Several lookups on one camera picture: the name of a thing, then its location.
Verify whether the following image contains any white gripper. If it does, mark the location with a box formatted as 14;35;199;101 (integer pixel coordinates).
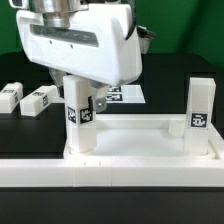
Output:
16;4;142;113

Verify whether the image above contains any white desk top tray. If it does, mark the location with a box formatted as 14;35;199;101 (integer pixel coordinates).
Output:
63;114;224;160

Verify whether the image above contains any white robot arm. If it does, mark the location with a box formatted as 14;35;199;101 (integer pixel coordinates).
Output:
8;0;142;112

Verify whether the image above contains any white base marker plate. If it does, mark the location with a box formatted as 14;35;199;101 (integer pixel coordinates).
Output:
49;83;146;104

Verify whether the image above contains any white L-shaped obstacle fence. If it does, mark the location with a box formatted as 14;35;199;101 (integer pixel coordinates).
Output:
0;115;224;188

